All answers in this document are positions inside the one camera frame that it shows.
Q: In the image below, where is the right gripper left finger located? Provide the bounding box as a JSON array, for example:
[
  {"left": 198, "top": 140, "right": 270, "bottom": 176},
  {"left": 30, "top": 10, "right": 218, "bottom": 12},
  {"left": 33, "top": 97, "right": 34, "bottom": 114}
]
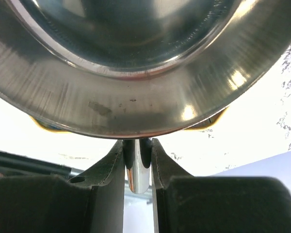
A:
[{"left": 0, "top": 140, "right": 124, "bottom": 233}]

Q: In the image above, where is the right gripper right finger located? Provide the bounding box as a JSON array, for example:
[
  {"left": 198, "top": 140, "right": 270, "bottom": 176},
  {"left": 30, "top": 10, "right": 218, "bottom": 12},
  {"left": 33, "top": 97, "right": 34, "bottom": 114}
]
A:
[{"left": 151, "top": 139, "right": 291, "bottom": 233}]

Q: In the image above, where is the gold tin of pastel candies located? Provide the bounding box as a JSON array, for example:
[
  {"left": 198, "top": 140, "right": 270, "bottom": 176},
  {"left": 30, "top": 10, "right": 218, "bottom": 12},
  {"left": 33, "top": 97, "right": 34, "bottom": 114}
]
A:
[{"left": 30, "top": 108, "right": 228, "bottom": 133}]

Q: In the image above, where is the steel scoop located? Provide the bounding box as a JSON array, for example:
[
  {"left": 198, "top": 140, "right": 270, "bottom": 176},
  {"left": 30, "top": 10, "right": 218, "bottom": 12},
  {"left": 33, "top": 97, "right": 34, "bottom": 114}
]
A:
[{"left": 0, "top": 0, "right": 291, "bottom": 139}]

